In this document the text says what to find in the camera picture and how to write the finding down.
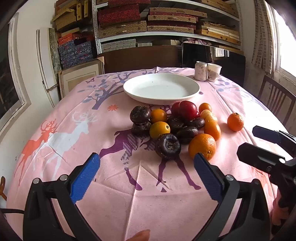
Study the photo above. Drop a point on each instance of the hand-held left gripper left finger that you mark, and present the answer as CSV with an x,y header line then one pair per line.
x,y
84,178

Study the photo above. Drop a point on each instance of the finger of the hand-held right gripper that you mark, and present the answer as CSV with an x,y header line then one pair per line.
x,y
270,136
256,155

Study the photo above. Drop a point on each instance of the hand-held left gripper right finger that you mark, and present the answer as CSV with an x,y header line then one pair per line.
x,y
208,178

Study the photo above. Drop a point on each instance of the deep orange tangerine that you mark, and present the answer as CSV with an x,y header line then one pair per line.
x,y
235,121

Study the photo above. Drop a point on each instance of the yellow green tangerine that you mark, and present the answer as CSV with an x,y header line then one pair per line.
x,y
159,130

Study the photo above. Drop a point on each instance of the small orange kumquat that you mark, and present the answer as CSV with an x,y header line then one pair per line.
x,y
205,107

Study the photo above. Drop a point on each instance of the large dark red plum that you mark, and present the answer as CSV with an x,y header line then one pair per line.
x,y
188,110

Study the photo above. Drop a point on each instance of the medium red plum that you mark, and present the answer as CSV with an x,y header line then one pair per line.
x,y
175,109

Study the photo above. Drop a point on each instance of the round orange kumquat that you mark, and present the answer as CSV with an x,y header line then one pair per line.
x,y
158,115

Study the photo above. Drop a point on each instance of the white oval plate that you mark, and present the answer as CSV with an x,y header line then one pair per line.
x,y
159,89

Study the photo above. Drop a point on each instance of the person's right hand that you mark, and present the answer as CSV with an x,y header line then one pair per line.
x,y
277,215

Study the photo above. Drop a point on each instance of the person's left hand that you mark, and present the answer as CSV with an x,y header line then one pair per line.
x,y
141,236

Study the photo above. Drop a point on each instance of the pink deer print tablecloth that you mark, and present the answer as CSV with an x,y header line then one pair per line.
x,y
104,204

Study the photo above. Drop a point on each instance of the large rough orange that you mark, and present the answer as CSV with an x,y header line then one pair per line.
x,y
202,146

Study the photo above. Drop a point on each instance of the dark wooden chair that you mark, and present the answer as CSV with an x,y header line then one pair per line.
x,y
277,99

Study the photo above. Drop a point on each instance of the smooth orange tangerine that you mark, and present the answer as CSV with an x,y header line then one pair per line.
x,y
212,131

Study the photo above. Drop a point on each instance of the black flat panel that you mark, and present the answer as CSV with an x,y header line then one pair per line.
x,y
231,67

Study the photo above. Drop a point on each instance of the brown wooden furniture piece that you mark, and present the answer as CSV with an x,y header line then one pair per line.
x,y
2,187

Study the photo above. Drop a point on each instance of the white paper cup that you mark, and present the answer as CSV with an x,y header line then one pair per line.
x,y
214,73

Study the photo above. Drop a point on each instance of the bright window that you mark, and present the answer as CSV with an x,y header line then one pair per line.
x,y
286,46

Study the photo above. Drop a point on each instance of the white pink drink can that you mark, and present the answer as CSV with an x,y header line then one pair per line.
x,y
200,71

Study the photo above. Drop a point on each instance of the beige patterned curtain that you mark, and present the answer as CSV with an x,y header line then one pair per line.
x,y
263,34

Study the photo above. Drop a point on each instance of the white leaning boards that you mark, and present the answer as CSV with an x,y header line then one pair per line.
x,y
45,69

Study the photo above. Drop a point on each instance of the stack of light wooden boxes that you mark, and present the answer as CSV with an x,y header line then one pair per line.
x,y
219,32

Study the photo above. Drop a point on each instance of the pink floral cloth bundle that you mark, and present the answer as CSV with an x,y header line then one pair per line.
x,y
196,41

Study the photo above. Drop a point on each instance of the stack of blue patterned boxes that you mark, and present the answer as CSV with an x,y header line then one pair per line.
x,y
74,53

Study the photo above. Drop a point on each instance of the grey marble slab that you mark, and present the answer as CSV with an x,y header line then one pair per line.
x,y
54,51

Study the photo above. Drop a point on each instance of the brown wooden cabinet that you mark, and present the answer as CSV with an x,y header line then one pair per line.
x,y
138,58

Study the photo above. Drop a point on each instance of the white patterned flat boxes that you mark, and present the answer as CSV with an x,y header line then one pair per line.
x,y
118,45

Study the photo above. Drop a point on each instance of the grey metal shelf rack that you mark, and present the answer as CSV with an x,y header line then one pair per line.
x,y
96,34

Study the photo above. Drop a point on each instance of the stack of yellow boxes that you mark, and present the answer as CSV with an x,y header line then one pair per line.
x,y
67,16

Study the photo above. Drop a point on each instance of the beige picture frame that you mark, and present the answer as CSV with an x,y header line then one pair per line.
x,y
78,76

